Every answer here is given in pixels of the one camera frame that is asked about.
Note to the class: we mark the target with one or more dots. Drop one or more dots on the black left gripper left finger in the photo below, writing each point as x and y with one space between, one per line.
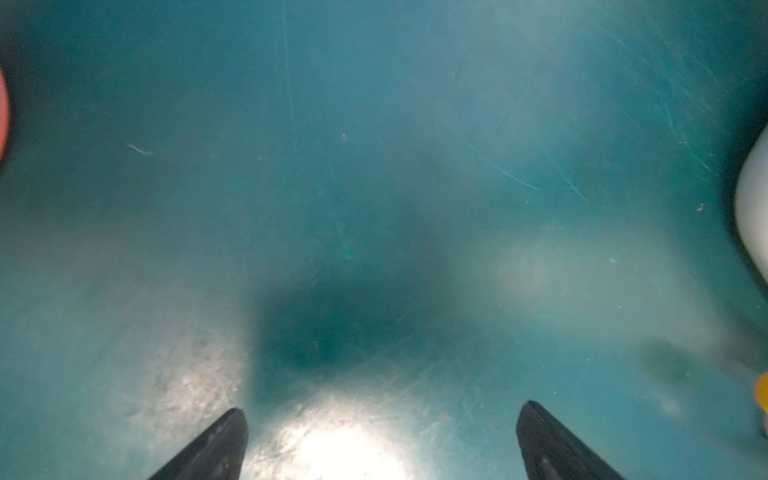
217 453

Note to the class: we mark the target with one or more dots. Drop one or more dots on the white trash bin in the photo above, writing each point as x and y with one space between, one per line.
750 206

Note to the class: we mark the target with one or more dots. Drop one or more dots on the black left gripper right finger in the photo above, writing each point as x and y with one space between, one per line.
551 451

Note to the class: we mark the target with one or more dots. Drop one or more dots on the pink watering can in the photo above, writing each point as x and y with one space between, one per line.
4 114

